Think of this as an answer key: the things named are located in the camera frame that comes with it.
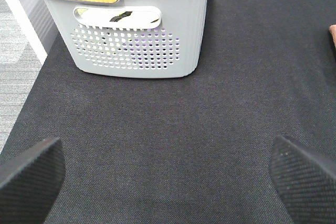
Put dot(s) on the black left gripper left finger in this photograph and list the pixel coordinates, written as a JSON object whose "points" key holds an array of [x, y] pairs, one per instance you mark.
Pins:
{"points": [[31, 182]]}

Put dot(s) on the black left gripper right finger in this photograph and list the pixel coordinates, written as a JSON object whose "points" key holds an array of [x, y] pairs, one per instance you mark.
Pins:
{"points": [[304, 181]]}

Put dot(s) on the black table cloth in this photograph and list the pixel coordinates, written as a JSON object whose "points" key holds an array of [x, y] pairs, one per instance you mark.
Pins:
{"points": [[192, 149]]}

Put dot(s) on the brown towel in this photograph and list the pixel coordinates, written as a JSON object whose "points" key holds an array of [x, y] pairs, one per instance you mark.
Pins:
{"points": [[332, 30]]}

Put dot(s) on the grey perforated laundry basket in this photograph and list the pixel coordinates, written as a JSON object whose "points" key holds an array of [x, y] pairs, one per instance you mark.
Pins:
{"points": [[132, 38]]}

